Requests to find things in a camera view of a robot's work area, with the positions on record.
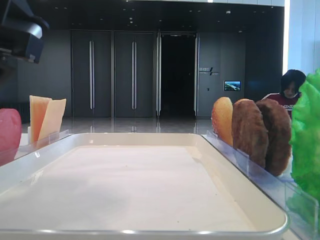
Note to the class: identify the left clear acrylic rack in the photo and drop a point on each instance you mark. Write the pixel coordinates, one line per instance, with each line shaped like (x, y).
(11, 155)

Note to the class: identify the upright bread slice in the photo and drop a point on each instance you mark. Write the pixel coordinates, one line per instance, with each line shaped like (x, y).
(221, 117)

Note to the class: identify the left dark double door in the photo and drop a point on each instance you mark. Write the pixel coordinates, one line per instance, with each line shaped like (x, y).
(91, 74)

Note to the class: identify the white serving tray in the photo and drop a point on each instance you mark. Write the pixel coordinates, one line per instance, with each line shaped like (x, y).
(269, 220)

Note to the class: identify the rear brown meat patty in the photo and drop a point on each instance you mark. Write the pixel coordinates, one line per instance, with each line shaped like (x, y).
(278, 124)

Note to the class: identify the clear acrylic rack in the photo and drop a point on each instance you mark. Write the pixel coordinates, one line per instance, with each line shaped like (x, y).
(11, 155)
(302, 208)

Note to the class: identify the person in maroon shirt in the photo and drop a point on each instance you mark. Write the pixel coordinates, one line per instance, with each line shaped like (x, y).
(289, 94)

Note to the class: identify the front brown meat patty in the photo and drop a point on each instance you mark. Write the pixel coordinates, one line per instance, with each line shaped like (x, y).
(248, 131)

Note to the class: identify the dark double door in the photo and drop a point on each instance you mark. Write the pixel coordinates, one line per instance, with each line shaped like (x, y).
(134, 75)
(91, 74)

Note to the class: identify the orange cheese slice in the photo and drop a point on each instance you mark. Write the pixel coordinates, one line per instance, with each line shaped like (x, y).
(38, 107)

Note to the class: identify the white paper tray liner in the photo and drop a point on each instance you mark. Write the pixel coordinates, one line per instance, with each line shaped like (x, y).
(123, 188)

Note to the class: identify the middle dark double door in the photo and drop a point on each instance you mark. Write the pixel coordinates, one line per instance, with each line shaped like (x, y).
(134, 75)

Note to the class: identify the wall sign lettering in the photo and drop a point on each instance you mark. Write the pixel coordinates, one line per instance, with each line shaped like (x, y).
(209, 71)

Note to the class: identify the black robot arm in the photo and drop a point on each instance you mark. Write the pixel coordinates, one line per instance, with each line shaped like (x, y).
(21, 34)

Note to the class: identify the green lettuce leaf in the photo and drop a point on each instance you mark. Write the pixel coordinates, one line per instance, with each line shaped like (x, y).
(305, 137)

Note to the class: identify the brown meat patty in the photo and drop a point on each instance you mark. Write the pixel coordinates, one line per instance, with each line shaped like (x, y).
(248, 131)
(278, 124)

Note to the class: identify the right clear acrylic rack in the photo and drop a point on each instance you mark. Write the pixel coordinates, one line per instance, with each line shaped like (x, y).
(302, 208)

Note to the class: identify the small wall screen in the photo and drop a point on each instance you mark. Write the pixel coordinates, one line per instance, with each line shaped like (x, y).
(232, 86)

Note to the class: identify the pale yellow cheese slice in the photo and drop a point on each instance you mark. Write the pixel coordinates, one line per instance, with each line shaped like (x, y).
(52, 118)

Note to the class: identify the red tomato slice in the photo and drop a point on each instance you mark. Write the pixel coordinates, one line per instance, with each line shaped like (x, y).
(10, 129)

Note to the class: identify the open glass door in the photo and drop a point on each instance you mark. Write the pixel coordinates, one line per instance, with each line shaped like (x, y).
(158, 73)

